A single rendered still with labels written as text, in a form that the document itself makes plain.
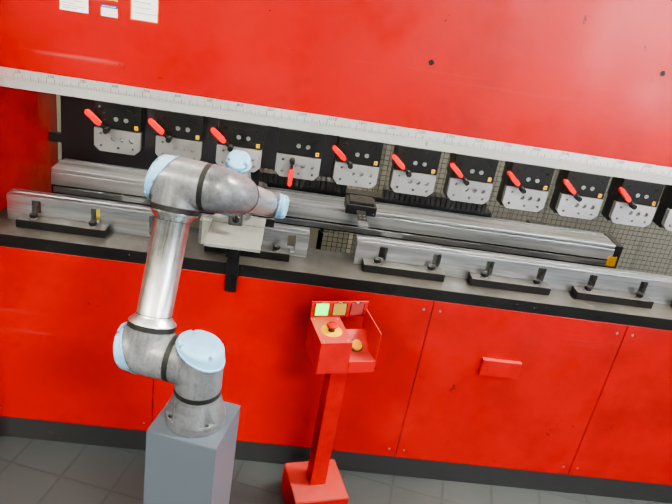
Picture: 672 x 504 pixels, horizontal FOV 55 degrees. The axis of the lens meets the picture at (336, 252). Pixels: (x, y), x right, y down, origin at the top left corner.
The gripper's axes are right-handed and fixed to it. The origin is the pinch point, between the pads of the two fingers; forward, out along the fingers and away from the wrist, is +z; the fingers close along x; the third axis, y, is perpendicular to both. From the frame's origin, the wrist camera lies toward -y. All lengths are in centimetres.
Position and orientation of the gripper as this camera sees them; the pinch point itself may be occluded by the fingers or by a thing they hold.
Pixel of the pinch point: (237, 218)
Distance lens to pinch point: 226.8
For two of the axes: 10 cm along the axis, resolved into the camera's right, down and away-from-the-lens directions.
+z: -1.4, 4.1, 9.0
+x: -9.9, -1.3, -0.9
